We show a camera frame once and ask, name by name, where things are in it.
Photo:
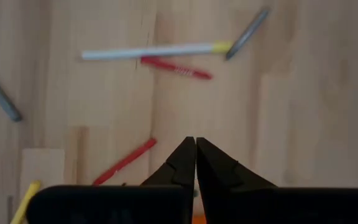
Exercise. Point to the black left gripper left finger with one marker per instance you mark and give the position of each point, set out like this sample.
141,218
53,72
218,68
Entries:
180,168

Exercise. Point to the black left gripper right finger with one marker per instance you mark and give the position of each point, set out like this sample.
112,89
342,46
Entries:
219,171

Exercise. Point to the red crayon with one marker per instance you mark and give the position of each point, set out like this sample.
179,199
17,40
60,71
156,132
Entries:
176,68
124,161

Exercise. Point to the white pencil yellow cap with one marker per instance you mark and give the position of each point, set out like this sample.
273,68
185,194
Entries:
151,52

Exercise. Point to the yellow pen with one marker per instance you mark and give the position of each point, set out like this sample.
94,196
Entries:
26,200

